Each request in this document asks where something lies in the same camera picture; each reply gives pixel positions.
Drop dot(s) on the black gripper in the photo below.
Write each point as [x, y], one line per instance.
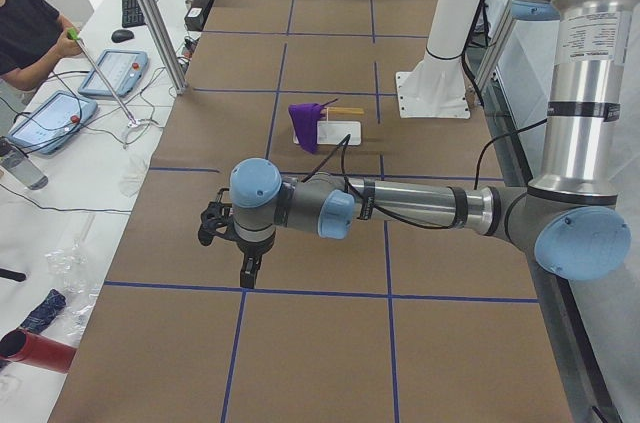
[253, 248]

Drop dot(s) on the purple towel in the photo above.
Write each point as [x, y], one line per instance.
[305, 118]

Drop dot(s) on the white rack base tray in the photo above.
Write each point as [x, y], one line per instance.
[332, 132]

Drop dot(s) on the left wooden rack rod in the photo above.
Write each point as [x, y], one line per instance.
[342, 111]

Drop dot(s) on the crumpled clear plastic bag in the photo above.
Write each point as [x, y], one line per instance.
[76, 274]

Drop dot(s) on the dark blue folded cloth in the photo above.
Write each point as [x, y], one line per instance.
[45, 313]

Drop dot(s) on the teach pendant far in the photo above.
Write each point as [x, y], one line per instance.
[124, 70]

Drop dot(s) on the teach pendant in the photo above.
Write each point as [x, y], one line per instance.
[124, 70]
[53, 123]

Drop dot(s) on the teach pendant near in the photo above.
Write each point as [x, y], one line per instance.
[53, 123]

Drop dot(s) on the red cylinder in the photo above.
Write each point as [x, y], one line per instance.
[21, 346]

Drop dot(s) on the black box on table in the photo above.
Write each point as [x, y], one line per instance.
[194, 19]

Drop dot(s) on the clear water bottle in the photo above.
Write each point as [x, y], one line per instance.
[18, 165]

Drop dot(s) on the black computer mouse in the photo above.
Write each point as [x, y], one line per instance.
[122, 35]

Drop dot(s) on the black keyboard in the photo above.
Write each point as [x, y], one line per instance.
[132, 14]

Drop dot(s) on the metal grabber stick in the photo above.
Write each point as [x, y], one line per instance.
[134, 123]

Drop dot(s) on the person in black shirt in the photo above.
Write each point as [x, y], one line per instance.
[34, 38]

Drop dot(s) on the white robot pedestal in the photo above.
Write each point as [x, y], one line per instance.
[436, 88]

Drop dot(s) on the aluminium frame post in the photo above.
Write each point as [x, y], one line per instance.
[160, 36]

